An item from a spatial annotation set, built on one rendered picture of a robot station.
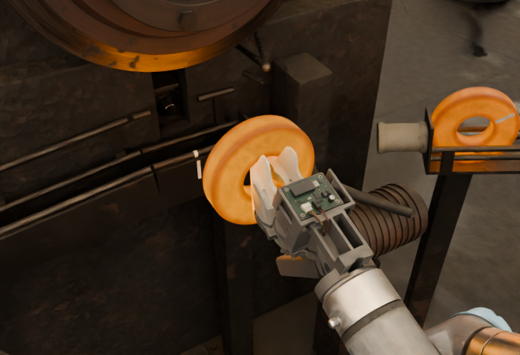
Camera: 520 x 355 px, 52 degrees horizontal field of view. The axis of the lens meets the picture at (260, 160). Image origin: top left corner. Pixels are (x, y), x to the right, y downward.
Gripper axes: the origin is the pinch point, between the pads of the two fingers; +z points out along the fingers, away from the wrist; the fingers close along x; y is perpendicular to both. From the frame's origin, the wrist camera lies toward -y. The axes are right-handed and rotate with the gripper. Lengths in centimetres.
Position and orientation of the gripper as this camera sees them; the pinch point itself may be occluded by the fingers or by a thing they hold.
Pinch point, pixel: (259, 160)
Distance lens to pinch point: 69.6
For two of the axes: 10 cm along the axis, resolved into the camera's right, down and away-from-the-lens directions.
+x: -8.8, 3.0, -3.8
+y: 1.3, -6.1, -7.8
